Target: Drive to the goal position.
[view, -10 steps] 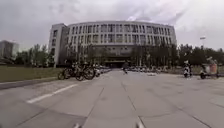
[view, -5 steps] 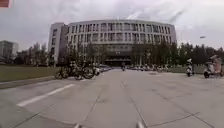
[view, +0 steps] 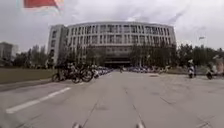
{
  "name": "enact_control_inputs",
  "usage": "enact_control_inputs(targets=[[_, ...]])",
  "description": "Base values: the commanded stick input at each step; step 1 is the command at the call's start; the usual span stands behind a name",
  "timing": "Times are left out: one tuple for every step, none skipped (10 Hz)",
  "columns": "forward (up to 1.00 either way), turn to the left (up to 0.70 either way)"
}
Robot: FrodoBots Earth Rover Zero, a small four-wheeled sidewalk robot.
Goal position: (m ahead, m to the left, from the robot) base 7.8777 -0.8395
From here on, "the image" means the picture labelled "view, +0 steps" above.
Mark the large curved grey building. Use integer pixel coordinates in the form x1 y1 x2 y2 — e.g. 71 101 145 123
46 21 178 69

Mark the row of parked vehicles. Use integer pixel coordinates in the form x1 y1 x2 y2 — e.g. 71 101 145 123
124 65 168 75

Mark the row of parked bicycles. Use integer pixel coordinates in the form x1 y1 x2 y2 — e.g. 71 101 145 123
51 62 115 84

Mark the grey paved plaza ground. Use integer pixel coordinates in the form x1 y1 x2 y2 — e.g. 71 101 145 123
0 71 224 128

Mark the person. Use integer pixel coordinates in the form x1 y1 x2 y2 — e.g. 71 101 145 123
186 58 196 73
205 62 216 75

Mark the scooter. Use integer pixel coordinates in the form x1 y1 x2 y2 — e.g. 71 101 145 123
187 67 197 80
205 70 216 81

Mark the row of trees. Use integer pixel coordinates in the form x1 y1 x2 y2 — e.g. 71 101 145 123
12 44 51 69
175 43 224 69

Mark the grass lawn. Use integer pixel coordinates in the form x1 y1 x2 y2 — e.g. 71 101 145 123
0 67 59 85

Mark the grey stone kerb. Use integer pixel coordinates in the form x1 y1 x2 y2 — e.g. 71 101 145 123
0 77 54 93

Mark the light pole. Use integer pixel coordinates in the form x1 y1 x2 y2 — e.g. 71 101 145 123
198 35 206 48

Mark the red flag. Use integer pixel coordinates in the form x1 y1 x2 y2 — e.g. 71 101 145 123
22 0 64 10

